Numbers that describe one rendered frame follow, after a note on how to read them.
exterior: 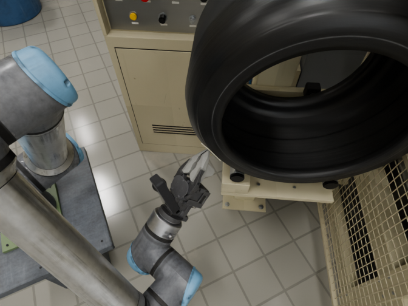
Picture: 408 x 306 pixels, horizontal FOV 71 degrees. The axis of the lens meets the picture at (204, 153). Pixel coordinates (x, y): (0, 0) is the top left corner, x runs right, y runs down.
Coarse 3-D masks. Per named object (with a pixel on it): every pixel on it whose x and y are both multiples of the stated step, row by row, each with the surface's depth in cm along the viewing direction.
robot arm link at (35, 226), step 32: (0, 160) 44; (0, 192) 45; (32, 192) 50; (0, 224) 47; (32, 224) 49; (64, 224) 54; (32, 256) 51; (64, 256) 53; (96, 256) 58; (96, 288) 57; (128, 288) 64
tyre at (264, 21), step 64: (256, 0) 47; (320, 0) 43; (384, 0) 42; (192, 64) 59; (256, 64) 50; (384, 64) 79; (192, 128) 72; (256, 128) 96; (320, 128) 94; (384, 128) 78
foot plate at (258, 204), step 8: (224, 200) 180; (232, 200) 180; (240, 200) 180; (248, 200) 180; (256, 200) 180; (264, 200) 180; (224, 208) 177; (232, 208) 177; (240, 208) 177; (248, 208) 177; (256, 208) 177; (264, 208) 177
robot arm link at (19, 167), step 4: (16, 160) 95; (16, 164) 94; (20, 164) 94; (16, 168) 93; (20, 168) 93; (24, 168) 93; (20, 172) 93; (24, 172) 93; (28, 172) 93; (24, 176) 93; (28, 176) 93; (32, 176) 94; (28, 180) 93; (32, 180) 94; (36, 180) 95; (32, 184) 94; (36, 184) 95; (40, 184) 96; (36, 188) 96; (40, 188) 97; (44, 188) 99; (40, 192) 99
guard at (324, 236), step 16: (400, 176) 84; (368, 192) 101; (384, 192) 91; (320, 208) 144; (336, 208) 125; (352, 208) 110; (320, 224) 141; (336, 224) 124; (336, 256) 122; (352, 256) 109; (336, 272) 120; (352, 272) 107; (368, 272) 97; (400, 288) 80; (336, 304) 120
